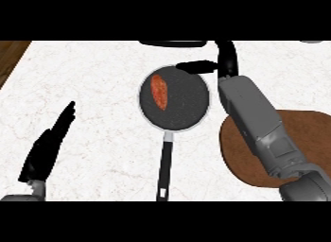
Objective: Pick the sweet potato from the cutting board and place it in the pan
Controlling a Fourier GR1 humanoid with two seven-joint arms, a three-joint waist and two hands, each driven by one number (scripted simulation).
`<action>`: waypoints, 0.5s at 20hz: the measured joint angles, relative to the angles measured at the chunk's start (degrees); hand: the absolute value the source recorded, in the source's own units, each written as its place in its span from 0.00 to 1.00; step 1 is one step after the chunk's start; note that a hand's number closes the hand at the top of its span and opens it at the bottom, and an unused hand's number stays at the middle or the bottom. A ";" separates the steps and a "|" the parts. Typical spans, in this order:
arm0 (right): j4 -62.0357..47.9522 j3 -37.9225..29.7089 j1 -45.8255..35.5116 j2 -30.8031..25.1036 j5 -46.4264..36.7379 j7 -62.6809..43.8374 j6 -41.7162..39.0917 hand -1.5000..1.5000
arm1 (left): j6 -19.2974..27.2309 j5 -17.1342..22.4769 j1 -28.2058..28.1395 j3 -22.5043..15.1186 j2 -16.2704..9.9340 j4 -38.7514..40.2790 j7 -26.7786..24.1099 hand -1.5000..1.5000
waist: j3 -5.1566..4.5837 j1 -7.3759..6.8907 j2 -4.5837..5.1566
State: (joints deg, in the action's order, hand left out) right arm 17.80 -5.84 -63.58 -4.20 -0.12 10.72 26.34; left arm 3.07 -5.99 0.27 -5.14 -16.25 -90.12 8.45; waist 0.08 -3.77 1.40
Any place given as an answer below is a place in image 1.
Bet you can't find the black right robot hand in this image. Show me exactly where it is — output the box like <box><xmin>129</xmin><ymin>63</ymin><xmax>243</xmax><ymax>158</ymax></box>
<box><xmin>173</xmin><ymin>40</ymin><xmax>241</xmax><ymax>79</ymax></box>

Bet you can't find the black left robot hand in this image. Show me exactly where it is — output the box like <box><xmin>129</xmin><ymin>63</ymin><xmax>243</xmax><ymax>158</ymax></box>
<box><xmin>15</xmin><ymin>100</ymin><xmax>77</xmax><ymax>183</ymax></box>

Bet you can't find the dark grey frying pan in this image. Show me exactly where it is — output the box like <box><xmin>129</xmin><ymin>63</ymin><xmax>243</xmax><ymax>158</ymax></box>
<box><xmin>138</xmin><ymin>64</ymin><xmax>212</xmax><ymax>202</ymax></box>

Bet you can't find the orange sweet potato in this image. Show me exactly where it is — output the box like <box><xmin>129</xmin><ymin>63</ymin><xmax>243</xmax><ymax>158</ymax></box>
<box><xmin>148</xmin><ymin>74</ymin><xmax>168</xmax><ymax>112</ymax></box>

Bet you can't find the brown wooden cutting board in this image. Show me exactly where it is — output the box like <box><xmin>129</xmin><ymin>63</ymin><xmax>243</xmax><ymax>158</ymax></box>
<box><xmin>216</xmin><ymin>109</ymin><xmax>331</xmax><ymax>191</ymax></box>

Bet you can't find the black rounded object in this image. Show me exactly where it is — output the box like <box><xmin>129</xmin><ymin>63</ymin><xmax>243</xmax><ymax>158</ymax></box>
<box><xmin>138</xmin><ymin>40</ymin><xmax>207</xmax><ymax>48</ymax></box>

